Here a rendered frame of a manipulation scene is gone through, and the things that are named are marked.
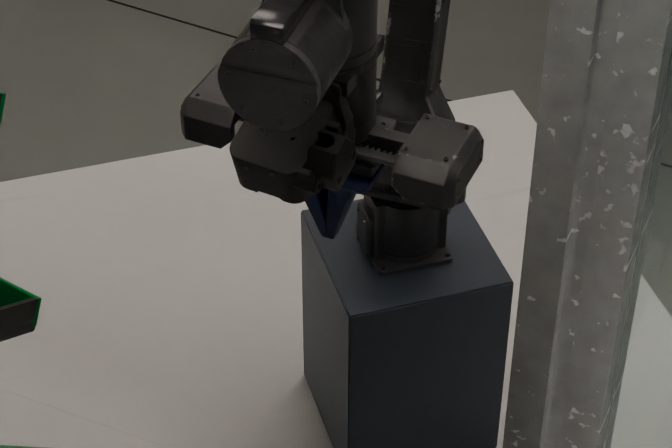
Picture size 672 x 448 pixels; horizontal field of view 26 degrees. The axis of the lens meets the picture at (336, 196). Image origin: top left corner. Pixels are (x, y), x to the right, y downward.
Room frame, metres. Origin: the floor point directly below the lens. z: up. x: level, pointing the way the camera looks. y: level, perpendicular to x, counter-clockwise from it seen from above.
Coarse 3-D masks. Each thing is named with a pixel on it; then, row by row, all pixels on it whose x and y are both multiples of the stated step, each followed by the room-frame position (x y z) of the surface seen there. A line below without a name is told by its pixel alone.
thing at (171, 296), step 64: (512, 128) 1.35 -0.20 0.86; (0, 192) 1.24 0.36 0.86; (64, 192) 1.24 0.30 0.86; (128, 192) 1.24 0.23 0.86; (192, 192) 1.24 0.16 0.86; (256, 192) 1.24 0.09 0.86; (512, 192) 1.24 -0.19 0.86; (0, 256) 1.13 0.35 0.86; (64, 256) 1.13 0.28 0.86; (128, 256) 1.13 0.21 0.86; (192, 256) 1.13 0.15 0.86; (256, 256) 1.13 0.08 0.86; (512, 256) 1.13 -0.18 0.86; (64, 320) 1.03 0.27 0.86; (128, 320) 1.03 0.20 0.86; (192, 320) 1.03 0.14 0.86; (256, 320) 1.03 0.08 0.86; (512, 320) 1.03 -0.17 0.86; (0, 384) 0.95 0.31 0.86; (64, 384) 0.95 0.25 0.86; (128, 384) 0.95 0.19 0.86; (192, 384) 0.95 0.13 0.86; (256, 384) 0.95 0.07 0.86
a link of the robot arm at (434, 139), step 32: (352, 64) 0.71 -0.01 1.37; (192, 96) 0.76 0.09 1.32; (352, 96) 0.71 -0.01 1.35; (192, 128) 0.75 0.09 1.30; (224, 128) 0.74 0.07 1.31; (384, 128) 0.73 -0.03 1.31; (416, 128) 0.72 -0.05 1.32; (448, 128) 0.72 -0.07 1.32; (416, 160) 0.69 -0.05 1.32; (448, 160) 0.69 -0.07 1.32; (480, 160) 0.72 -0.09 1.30; (416, 192) 0.68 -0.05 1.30; (448, 192) 0.68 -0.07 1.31
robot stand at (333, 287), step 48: (336, 240) 0.92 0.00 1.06; (480, 240) 0.92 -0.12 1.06; (336, 288) 0.86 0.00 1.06; (384, 288) 0.86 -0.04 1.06; (432, 288) 0.86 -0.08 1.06; (480, 288) 0.86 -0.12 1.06; (336, 336) 0.86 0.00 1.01; (384, 336) 0.84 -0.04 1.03; (432, 336) 0.85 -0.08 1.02; (480, 336) 0.86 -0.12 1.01; (336, 384) 0.86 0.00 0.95; (384, 384) 0.84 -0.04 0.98; (432, 384) 0.85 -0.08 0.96; (480, 384) 0.86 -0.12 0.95; (336, 432) 0.86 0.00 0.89; (384, 432) 0.84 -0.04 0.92; (432, 432) 0.85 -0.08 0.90; (480, 432) 0.86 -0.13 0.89
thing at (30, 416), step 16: (0, 400) 0.93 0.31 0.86; (16, 400) 0.93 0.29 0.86; (32, 400) 0.93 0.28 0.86; (0, 416) 0.91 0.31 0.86; (16, 416) 0.91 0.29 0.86; (32, 416) 0.91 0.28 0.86; (48, 416) 0.91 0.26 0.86; (64, 416) 0.91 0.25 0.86; (80, 416) 0.91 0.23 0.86; (0, 432) 0.89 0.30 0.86; (16, 432) 0.89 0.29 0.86; (32, 432) 0.89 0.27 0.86; (48, 432) 0.89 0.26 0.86; (64, 432) 0.89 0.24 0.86; (80, 432) 0.89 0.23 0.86; (96, 432) 0.89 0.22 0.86; (112, 432) 0.89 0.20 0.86
